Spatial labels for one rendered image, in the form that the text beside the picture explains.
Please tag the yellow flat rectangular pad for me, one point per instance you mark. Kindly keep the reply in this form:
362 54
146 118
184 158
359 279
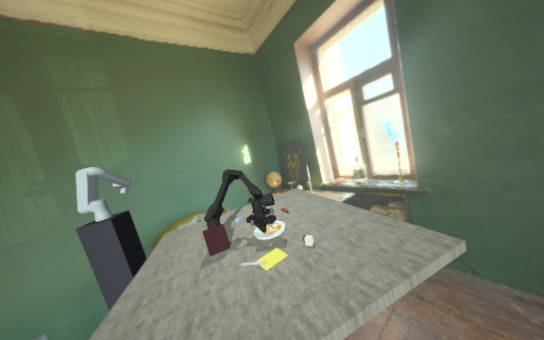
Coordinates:
272 258

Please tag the small cream cube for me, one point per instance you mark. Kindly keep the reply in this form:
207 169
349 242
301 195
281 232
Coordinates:
309 240

